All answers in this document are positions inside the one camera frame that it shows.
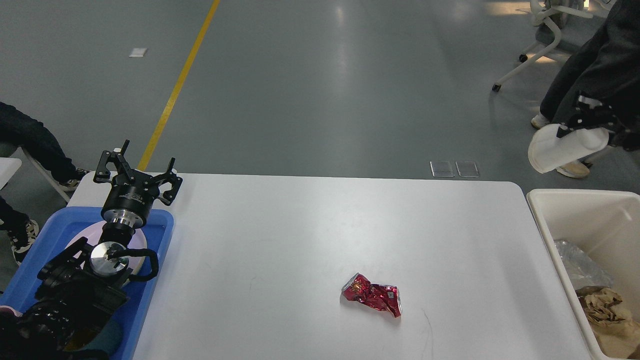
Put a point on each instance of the white paper cup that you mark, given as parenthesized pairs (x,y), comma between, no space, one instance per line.
(554,145)

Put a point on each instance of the brown paper ball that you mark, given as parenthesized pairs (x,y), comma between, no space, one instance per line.
(602,306)

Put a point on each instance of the dark green cup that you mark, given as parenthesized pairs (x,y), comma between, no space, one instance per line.
(89,344)

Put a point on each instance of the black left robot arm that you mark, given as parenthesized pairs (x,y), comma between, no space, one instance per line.
(82,287)

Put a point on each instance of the red foil wrapper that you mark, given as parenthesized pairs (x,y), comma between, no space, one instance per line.
(380,297)

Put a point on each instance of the aluminium foil tray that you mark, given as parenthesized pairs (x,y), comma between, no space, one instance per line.
(582,270)

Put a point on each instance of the clear floor plate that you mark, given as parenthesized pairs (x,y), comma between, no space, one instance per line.
(467,169)
(441,169)

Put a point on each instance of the pink plate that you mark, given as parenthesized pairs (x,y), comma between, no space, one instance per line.
(94,231)

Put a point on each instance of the standing person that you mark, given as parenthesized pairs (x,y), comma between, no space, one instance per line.
(605,68)

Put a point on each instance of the left clear floor plate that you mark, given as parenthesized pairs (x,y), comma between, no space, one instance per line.
(441,169)

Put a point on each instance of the pink cup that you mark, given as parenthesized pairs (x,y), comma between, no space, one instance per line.
(7,311)

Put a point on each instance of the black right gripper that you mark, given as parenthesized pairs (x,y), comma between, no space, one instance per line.
(595,114)

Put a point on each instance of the right clear floor plate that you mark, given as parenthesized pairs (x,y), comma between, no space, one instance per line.
(467,169)

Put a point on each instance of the blue plastic tray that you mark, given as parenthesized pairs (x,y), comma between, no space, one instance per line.
(59,231)

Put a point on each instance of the white plastic bin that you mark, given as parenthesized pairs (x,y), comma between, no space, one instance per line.
(605,225)

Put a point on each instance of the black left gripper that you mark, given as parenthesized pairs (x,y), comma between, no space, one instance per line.
(130,201)

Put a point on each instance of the brown paper bag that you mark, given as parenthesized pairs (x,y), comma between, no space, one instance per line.
(619,340)

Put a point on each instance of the white office chair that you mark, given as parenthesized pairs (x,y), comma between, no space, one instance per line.
(561,28)

